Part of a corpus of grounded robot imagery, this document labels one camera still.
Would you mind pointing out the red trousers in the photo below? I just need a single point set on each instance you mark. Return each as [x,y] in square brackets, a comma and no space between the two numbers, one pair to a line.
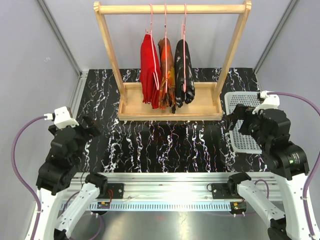
[149,91]

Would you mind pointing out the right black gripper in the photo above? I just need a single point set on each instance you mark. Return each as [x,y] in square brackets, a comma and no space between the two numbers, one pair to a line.
[242,112]

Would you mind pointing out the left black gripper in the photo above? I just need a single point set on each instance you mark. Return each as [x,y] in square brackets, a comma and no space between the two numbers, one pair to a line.
[92,130]

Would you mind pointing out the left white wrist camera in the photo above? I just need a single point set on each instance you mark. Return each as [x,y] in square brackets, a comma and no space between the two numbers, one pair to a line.
[62,118]

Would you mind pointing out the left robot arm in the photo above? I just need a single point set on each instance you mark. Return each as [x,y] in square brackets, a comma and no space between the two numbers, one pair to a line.
[54,179]

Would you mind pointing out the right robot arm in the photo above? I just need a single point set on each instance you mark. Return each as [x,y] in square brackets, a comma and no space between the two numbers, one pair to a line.
[270,128]

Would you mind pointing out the black white patterned trousers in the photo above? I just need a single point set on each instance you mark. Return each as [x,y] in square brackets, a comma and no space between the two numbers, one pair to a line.
[189,96]

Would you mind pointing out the white slotted cable duct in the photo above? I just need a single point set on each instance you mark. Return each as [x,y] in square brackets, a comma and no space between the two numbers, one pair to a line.
[139,206]

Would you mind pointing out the wooden clothes rack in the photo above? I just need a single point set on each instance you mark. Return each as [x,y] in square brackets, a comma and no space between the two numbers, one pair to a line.
[206,105]

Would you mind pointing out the orange camouflage trousers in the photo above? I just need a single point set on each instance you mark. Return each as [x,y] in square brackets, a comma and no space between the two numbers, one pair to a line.
[167,100]

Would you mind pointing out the aluminium mounting rail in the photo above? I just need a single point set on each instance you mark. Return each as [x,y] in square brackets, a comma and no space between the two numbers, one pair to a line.
[173,187]

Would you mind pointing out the white plastic basket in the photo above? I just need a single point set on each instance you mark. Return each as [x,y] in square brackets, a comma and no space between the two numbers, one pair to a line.
[241,143]

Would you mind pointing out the pink wire hanger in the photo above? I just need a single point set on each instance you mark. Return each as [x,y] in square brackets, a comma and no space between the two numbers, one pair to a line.
[150,32]
[165,37]
[183,35]

